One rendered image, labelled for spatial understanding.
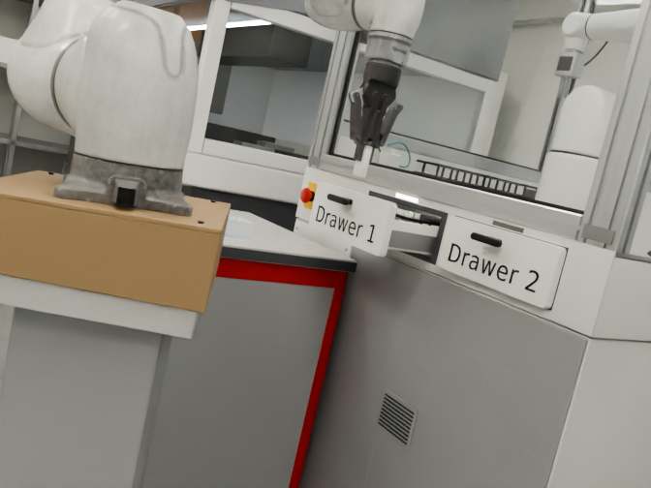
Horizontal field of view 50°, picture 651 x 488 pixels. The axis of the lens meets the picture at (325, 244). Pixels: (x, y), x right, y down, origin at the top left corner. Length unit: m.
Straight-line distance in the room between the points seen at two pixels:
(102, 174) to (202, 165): 1.24
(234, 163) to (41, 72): 1.19
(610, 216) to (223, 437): 0.98
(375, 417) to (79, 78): 0.99
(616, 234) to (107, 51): 0.82
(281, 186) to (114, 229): 1.45
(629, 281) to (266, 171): 1.35
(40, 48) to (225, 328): 0.72
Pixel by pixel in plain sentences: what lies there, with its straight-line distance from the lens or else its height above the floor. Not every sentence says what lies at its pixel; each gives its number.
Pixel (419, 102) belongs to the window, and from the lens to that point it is 1.65.
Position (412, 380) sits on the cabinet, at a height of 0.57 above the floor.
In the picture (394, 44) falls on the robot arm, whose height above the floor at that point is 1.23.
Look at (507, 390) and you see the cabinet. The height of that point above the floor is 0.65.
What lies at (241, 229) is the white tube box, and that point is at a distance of 1.63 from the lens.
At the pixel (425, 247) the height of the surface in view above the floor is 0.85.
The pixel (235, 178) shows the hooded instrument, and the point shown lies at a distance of 2.26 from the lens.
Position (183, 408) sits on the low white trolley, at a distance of 1.61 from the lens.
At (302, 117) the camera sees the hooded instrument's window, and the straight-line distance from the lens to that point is 2.36.
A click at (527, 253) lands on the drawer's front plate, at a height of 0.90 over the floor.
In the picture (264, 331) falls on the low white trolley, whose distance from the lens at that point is 1.62.
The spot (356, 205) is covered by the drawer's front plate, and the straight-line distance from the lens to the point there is 1.48.
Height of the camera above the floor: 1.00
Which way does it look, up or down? 7 degrees down
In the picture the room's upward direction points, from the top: 13 degrees clockwise
